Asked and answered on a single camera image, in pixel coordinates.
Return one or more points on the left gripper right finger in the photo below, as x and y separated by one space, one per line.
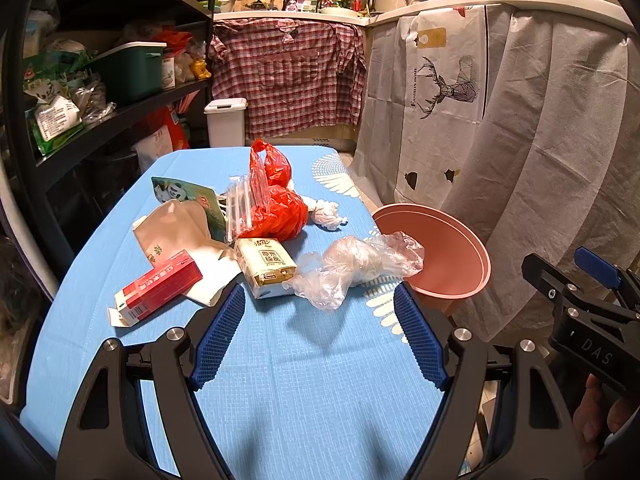
531 435

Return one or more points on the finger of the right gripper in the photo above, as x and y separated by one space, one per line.
544 277
601 270

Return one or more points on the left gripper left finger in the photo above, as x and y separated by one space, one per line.
107 435

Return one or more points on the red and white carton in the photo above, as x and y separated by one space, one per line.
145 295

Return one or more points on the clear plastic bag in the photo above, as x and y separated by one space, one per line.
325 279

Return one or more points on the beige paper bag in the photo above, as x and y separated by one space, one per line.
175 226

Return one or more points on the white tissue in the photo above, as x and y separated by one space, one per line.
324 214

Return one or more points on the yellow tissue pack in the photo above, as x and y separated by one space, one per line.
266 265

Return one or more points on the green panda package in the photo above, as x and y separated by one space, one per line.
173 189

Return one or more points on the red plastic bag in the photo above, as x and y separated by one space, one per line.
278 212

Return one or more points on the clear zip bag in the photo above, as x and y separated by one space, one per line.
244 199

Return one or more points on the pink plastic trash basin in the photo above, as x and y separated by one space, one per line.
456 264

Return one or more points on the person's right hand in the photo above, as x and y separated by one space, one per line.
590 418

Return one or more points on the grey deer print curtain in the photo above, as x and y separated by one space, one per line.
522 124

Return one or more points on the light blue tablecloth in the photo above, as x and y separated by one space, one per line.
300 393

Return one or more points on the white countertop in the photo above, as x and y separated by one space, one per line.
600 11

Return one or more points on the red white sack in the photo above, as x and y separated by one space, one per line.
158 133

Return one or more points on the red plaid curtain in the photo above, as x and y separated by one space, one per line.
294 74

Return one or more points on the green white snack bag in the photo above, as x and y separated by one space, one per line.
51 78

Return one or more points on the white pedal bin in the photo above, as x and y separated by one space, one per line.
226 122

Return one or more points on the green storage box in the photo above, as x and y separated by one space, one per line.
131 72

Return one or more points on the black storage shelf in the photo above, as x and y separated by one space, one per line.
50 205

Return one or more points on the yellow toy figure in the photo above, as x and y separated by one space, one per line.
199 69

